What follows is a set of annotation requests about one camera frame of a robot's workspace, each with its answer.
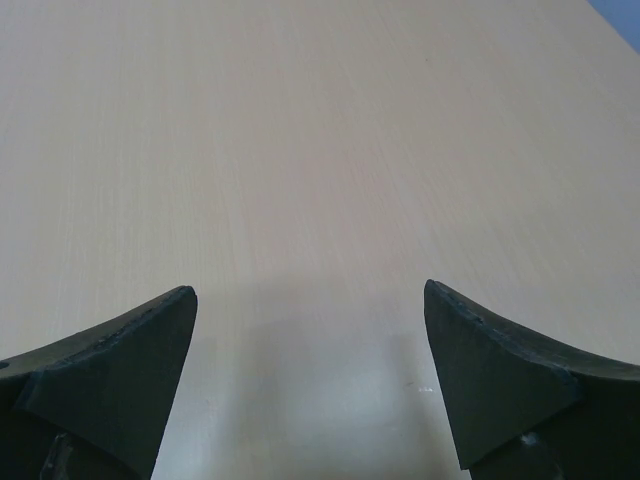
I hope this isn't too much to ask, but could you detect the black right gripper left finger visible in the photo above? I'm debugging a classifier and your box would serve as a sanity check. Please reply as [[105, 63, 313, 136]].
[[1, 286, 197, 479]]

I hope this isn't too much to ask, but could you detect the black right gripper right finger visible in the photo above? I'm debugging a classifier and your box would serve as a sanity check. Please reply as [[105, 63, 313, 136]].
[[424, 280, 639, 479]]

